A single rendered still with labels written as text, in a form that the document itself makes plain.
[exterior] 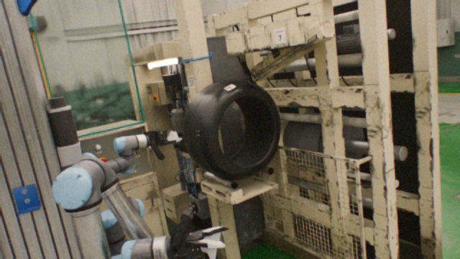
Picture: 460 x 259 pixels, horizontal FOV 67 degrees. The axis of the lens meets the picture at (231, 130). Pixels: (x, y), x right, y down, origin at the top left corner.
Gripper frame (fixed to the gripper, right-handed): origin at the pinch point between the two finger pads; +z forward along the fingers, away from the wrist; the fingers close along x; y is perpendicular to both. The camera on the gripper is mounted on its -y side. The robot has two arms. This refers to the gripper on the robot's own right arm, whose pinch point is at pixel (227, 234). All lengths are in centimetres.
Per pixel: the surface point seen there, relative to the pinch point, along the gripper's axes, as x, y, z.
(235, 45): -116, -80, 9
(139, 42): -943, -273, -296
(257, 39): -97, -78, 23
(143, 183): -129, 4, -70
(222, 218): -128, 36, -17
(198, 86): -114, -57, -18
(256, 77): -126, -59, 20
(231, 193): -87, 9, -5
